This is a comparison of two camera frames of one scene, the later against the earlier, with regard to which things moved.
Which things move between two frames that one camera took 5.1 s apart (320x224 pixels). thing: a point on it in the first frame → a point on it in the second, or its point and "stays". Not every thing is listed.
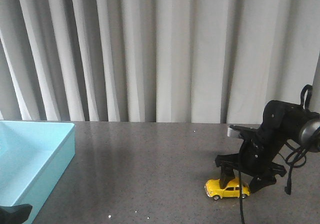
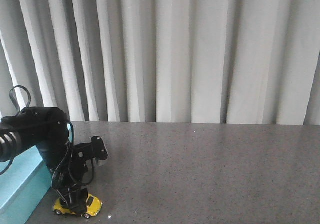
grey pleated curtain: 212,54 stays
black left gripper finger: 15,214 → 69,175
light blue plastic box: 33,155 stays
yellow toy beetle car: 213,189 → 94,206
